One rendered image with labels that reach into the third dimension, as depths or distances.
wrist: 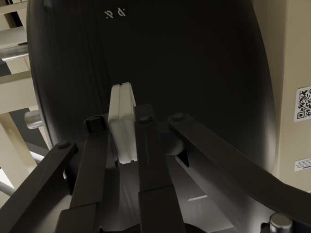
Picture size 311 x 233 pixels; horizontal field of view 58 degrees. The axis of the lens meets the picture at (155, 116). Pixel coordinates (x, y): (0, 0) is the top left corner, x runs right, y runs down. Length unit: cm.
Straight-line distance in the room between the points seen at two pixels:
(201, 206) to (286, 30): 32
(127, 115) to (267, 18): 45
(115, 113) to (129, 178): 17
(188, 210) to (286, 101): 30
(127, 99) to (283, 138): 49
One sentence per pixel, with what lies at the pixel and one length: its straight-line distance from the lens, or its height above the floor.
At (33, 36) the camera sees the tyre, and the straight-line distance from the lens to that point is 38.
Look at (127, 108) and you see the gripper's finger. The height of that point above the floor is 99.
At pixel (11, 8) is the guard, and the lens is 89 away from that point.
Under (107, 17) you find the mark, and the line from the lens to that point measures 33.
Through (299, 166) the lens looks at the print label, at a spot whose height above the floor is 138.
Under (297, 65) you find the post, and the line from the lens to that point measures 56.
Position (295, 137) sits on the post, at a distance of 65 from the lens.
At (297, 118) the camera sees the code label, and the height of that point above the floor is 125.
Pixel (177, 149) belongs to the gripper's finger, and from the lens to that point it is 15.
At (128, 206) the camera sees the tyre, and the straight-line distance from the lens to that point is 36.
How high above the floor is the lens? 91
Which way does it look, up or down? 32 degrees up
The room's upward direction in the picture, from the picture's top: 168 degrees clockwise
